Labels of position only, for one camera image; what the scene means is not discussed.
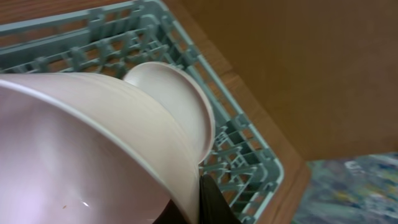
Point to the large pink plate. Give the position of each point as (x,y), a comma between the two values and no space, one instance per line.
(182,96)

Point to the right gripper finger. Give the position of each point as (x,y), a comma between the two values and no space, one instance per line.
(213,207)

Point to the pink bowl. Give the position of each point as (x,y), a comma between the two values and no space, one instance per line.
(89,148)

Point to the grey dishwasher rack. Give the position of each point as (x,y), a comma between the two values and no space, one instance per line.
(111,40)

